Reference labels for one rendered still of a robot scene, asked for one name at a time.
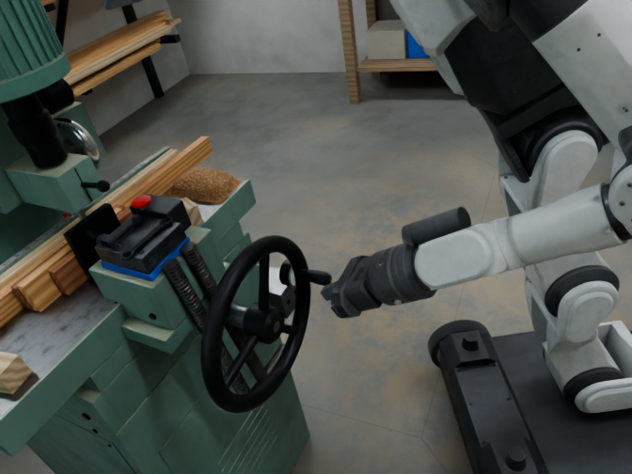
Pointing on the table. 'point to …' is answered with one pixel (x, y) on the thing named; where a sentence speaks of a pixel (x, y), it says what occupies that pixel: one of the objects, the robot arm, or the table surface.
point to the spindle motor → (28, 50)
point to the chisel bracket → (55, 182)
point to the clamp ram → (91, 234)
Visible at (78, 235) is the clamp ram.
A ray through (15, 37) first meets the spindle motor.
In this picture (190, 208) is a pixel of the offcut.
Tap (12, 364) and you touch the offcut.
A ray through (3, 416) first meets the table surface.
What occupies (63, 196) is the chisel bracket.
